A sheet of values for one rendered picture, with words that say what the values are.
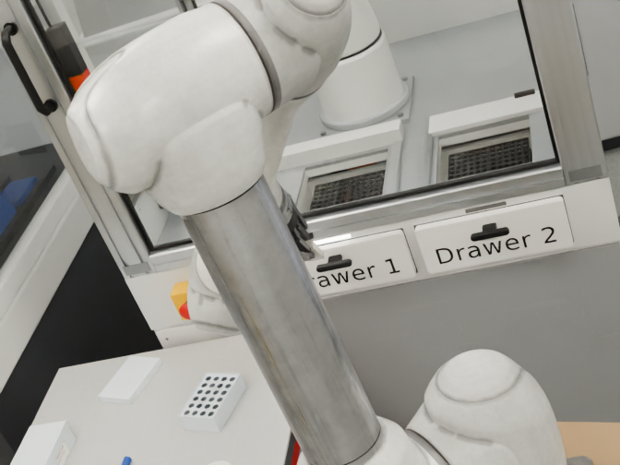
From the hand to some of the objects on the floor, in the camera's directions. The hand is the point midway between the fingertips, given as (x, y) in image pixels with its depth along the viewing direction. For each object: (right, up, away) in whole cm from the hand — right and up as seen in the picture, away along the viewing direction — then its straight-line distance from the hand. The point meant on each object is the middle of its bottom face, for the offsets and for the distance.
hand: (310, 250), depth 191 cm
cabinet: (+45, -46, +99) cm, 118 cm away
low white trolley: (-8, -99, +48) cm, 110 cm away
